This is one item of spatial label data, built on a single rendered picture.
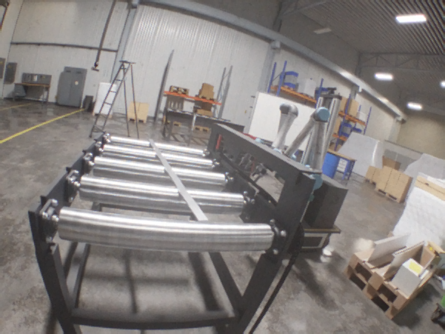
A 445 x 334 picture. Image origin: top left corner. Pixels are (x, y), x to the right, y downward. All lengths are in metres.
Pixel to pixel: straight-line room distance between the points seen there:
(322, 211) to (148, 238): 2.12
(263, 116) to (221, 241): 5.31
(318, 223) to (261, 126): 3.85
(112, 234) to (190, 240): 0.26
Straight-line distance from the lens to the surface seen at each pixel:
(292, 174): 0.93
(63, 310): 1.15
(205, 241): 0.79
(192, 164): 1.59
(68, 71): 11.46
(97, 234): 0.75
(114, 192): 1.00
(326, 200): 2.54
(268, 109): 5.97
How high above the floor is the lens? 1.32
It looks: 15 degrees down
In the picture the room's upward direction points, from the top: 14 degrees clockwise
